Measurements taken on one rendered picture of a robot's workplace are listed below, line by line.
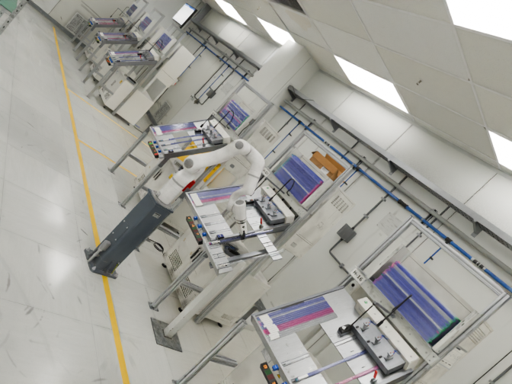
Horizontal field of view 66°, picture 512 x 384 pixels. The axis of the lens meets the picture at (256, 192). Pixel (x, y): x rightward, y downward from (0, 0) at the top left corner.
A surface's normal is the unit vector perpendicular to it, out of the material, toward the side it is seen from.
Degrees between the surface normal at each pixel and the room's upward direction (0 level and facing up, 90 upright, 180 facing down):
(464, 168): 90
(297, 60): 90
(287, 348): 44
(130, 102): 90
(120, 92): 90
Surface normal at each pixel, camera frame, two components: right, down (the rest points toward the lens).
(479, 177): -0.58, -0.47
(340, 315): 0.09, -0.83
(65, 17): 0.42, 0.53
